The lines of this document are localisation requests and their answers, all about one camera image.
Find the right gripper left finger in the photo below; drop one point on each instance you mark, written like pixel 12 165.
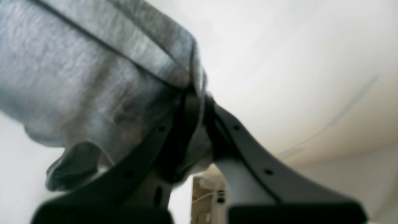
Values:
pixel 136 190

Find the grey T-shirt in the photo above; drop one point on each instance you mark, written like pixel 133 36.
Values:
pixel 94 77

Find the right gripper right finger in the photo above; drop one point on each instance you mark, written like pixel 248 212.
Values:
pixel 263 190

